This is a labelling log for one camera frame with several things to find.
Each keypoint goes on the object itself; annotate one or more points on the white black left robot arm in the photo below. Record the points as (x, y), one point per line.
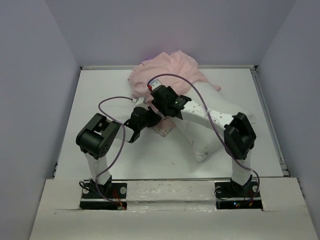
(97, 136)

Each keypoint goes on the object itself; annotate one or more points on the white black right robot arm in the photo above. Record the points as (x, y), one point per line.
(209, 121)

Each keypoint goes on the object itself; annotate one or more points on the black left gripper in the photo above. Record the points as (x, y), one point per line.
(154, 118)

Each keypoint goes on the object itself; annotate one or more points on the pink printed pillowcase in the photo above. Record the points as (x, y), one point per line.
(177, 63)

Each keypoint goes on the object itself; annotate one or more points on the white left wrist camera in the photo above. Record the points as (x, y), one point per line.
(140, 102)

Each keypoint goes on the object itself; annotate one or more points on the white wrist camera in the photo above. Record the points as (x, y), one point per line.
(153, 84)
(140, 102)

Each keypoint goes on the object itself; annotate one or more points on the aluminium right table rail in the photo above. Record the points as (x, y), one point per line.
(275, 140)

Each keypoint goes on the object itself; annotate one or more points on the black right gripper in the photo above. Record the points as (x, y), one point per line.
(172, 91)

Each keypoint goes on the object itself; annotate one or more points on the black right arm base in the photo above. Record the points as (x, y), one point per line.
(232, 196)

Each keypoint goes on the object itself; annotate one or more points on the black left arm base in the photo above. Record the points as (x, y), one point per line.
(111, 197)

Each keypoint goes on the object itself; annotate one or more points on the aluminium table rail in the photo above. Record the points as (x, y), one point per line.
(130, 67)
(275, 140)

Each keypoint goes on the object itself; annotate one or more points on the aluminium back table rail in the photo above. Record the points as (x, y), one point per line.
(130, 67)

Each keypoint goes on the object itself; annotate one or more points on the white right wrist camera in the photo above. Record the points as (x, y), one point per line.
(153, 84)

